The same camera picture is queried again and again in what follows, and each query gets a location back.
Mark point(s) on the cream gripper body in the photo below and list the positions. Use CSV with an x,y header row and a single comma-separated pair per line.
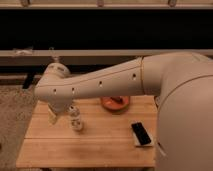
x,y
53,116

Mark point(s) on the wooden table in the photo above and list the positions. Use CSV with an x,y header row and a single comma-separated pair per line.
x,y
105,141

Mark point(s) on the brown food piece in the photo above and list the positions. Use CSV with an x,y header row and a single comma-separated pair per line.
x,y
119,99

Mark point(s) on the orange bowl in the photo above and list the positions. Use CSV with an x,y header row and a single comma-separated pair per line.
x,y
115,106

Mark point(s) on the black smartphone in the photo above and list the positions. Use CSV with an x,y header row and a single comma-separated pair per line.
x,y
139,129

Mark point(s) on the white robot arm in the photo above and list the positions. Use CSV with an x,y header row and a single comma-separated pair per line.
x,y
183,83

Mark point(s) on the wooden rail beam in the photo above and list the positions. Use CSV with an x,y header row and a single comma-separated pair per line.
x,y
81,57

